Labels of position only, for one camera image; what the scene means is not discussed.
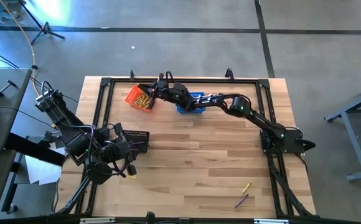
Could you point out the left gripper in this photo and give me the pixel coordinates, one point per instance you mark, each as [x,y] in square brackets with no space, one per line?
[121,149]

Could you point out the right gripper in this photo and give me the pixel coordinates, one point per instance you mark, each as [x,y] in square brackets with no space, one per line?
[165,90]

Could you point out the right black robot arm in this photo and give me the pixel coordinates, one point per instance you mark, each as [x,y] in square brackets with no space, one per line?
[246,110]

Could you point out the orange plastic basket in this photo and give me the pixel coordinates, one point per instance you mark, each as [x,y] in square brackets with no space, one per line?
[132,95]

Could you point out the black plastic basket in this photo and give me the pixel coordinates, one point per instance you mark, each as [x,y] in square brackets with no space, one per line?
[141,134]

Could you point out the blue plastic basket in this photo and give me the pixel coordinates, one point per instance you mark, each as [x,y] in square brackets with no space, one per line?
[196,111]

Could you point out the person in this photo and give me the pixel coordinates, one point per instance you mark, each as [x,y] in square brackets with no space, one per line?
[150,218]

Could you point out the white paper sheets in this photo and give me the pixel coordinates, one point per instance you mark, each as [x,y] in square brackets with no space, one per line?
[40,171]

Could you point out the black desk support beam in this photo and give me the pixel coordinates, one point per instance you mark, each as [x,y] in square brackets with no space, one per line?
[34,150]

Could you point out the black tripod stand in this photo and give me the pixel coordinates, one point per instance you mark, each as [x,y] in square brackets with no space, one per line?
[45,29]

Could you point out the black frame clamp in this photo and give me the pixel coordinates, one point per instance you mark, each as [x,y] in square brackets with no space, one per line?
[229,74]
[132,74]

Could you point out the black metal table frame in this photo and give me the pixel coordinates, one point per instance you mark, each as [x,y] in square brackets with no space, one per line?
[199,80]

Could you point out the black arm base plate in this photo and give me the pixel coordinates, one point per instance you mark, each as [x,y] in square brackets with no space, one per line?
[68,148]
[295,148]

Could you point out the silver bracket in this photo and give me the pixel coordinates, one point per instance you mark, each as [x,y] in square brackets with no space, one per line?
[270,221]
[96,221]

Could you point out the grey metal table frame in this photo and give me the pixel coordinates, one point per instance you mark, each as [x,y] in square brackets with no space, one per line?
[354,146]

